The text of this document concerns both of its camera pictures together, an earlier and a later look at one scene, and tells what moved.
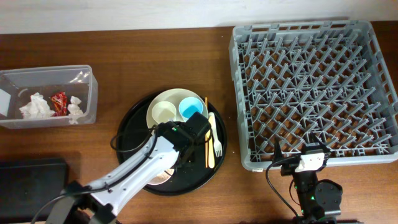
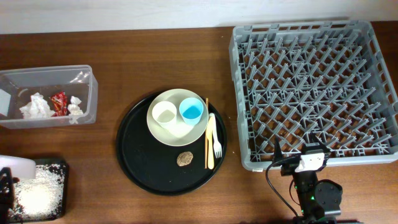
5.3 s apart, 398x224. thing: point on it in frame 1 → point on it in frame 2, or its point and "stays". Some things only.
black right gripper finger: [278, 155] stays
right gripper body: [290, 168] stays
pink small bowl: [161, 177] → [23, 168]
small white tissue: [74, 111] stays
